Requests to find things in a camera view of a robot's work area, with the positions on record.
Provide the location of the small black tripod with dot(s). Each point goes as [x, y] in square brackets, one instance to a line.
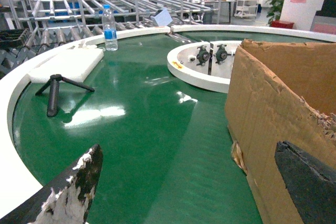
[54, 83]

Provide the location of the metal roller rack shelf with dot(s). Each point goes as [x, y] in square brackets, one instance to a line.
[53, 23]

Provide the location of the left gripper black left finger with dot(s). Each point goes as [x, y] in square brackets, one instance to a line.
[65, 199]

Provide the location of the green curved conveyor belt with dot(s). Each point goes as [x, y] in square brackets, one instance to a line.
[167, 149]

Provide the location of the white utility cart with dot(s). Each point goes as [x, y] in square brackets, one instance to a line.
[246, 9]

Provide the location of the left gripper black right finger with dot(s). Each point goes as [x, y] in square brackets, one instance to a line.
[309, 182]

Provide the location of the clear plastic water bottle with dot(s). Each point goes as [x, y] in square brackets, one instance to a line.
[109, 29]

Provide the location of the small white box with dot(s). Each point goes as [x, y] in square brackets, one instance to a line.
[162, 17]

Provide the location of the white foam block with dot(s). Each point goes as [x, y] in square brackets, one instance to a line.
[74, 64]

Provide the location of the brown cardboard box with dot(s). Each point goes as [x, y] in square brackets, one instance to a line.
[280, 92]

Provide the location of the white inner conveyor hub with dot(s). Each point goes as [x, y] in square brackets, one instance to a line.
[206, 65]

